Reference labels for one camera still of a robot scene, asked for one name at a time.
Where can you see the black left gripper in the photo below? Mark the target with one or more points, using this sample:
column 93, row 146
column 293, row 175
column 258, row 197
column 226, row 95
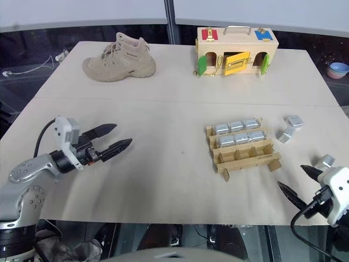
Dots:
column 85, row 152

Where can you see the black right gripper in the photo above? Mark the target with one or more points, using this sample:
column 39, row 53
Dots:
column 324, row 206

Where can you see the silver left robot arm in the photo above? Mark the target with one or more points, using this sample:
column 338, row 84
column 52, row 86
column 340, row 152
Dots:
column 27, row 169

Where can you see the cardboard slotted tray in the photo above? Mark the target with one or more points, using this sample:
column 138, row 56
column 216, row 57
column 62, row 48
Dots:
column 256, row 161

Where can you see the yellow plastic door with handle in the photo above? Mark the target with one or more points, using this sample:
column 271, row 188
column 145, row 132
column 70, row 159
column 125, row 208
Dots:
column 235, row 66

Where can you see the wooden lock box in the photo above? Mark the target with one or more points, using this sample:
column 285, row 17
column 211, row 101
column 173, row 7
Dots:
column 237, row 45

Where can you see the beige suede hiking boot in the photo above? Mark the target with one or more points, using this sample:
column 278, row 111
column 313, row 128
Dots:
column 122, row 62

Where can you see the white power plug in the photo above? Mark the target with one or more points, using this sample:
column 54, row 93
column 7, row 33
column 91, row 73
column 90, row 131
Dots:
column 62, row 54

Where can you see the pink bowl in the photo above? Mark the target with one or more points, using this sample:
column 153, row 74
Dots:
column 336, row 75

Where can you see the brown crumpled cloth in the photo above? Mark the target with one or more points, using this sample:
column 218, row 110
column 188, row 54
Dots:
column 68, row 249

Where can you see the blue bowl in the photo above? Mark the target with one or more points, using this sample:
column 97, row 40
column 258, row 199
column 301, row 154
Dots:
column 339, row 66

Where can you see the grey rounded robot torso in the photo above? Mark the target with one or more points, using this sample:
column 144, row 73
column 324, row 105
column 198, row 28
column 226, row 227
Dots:
column 174, row 255

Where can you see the red latch plate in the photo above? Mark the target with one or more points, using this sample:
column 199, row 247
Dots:
column 209, row 34

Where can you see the blue latch plate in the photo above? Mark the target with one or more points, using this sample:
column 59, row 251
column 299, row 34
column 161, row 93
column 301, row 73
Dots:
column 263, row 35

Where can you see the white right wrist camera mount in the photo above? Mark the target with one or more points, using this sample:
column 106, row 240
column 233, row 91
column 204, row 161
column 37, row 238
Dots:
column 336, row 180

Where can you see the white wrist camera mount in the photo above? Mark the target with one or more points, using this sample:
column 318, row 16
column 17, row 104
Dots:
column 64, row 128
column 336, row 180

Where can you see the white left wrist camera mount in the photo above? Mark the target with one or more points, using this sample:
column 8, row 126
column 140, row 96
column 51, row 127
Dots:
column 64, row 128

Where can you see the grey vertical window post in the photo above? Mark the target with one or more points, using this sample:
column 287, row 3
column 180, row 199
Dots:
column 169, row 21

